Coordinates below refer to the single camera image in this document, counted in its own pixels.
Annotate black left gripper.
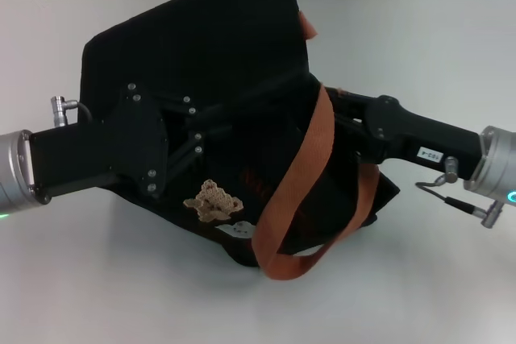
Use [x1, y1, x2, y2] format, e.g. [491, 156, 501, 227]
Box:
[28, 82, 243, 204]

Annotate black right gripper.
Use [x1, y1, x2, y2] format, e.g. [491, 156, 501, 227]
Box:
[324, 88, 485, 180]

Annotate black food bag brown handles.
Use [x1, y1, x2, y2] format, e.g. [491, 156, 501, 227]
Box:
[78, 0, 402, 283]

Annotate right arm plug cable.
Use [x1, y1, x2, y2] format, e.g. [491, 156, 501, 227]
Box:
[414, 158, 505, 230]

